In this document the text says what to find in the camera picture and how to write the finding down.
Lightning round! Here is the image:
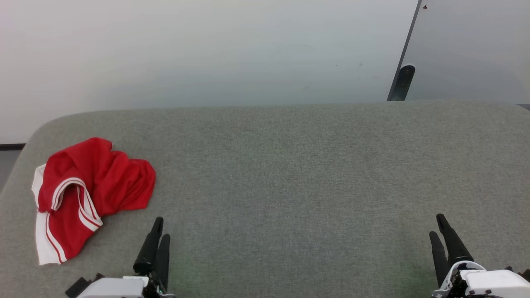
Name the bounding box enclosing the red and white sports shirt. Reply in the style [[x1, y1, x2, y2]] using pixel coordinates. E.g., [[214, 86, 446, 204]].
[[31, 137, 156, 265]]

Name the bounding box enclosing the dark metal frame post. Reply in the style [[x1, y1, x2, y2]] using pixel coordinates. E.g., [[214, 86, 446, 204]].
[[387, 0, 423, 101]]

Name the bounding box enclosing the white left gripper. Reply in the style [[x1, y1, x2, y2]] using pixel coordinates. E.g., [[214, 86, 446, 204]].
[[77, 216, 174, 298]]

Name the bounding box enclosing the black post foot bracket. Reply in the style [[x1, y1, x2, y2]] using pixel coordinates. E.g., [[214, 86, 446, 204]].
[[389, 65, 416, 101]]

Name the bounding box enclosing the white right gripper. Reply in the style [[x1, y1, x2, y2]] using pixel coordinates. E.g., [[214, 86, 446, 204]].
[[429, 214, 530, 298]]

